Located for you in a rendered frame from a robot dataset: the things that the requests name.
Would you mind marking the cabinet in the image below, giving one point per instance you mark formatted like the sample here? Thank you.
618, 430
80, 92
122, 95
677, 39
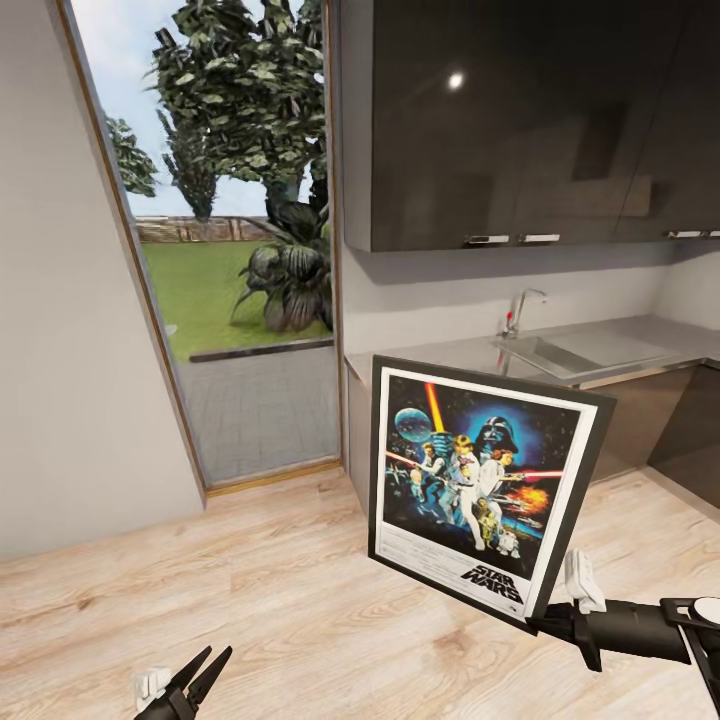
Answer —
470, 124
675, 191

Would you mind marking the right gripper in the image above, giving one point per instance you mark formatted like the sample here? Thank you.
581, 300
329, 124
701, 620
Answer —
616, 629

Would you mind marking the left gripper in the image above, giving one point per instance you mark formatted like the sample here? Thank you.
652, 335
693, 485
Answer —
176, 704

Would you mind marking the fixed window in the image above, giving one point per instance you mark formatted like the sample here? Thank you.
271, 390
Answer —
215, 118

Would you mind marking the drop in sink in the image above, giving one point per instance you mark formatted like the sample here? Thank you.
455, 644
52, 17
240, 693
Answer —
578, 352

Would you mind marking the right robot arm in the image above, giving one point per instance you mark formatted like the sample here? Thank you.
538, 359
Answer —
594, 623

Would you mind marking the poster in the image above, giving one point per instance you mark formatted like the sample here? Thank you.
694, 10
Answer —
477, 480

